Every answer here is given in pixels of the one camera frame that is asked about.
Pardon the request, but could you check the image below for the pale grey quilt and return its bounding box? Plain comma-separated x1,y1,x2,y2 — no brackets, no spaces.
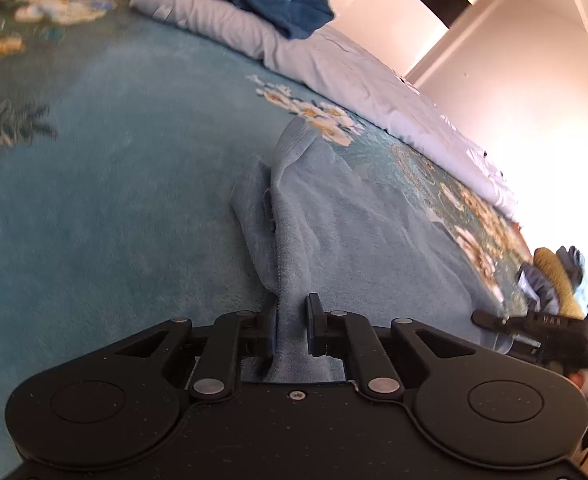
130,0,521,222

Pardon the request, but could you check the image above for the grey cloth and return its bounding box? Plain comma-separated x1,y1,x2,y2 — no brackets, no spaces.
516,245,586,317

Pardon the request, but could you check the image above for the light blue terry garment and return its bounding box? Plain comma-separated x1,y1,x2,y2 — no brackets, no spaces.
231,119,506,385

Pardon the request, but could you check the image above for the white wardrobe with black stripe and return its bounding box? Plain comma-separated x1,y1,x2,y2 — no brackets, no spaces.
274,0,480,83

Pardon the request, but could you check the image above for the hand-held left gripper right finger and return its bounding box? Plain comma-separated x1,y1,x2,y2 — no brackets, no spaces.
305,293,477,402

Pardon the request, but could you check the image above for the yellow cloth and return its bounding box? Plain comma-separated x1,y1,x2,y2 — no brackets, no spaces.
533,247,586,321

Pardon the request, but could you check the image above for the teal floral blanket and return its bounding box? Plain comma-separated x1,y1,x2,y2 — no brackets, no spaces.
0,0,537,466

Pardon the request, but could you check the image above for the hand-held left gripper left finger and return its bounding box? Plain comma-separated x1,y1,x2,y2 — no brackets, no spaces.
108,305,281,402

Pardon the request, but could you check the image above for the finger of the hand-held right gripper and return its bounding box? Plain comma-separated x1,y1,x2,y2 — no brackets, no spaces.
471,309,530,337

